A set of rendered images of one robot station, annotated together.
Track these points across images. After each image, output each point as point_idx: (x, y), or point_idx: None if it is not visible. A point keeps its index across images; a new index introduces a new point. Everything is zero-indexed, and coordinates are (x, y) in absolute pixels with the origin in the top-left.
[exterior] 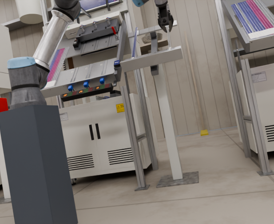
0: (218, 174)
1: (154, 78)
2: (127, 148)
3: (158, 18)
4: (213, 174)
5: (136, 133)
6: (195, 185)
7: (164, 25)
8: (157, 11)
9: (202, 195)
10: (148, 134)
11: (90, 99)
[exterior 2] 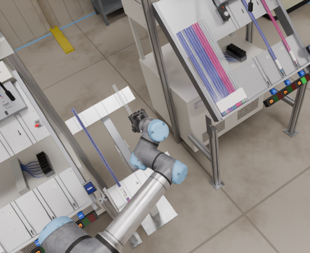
0: (182, 193)
1: (127, 168)
2: (89, 206)
3: (135, 130)
4: (176, 192)
5: (95, 192)
6: (179, 222)
7: None
8: (135, 126)
9: (199, 240)
10: (92, 169)
11: (20, 194)
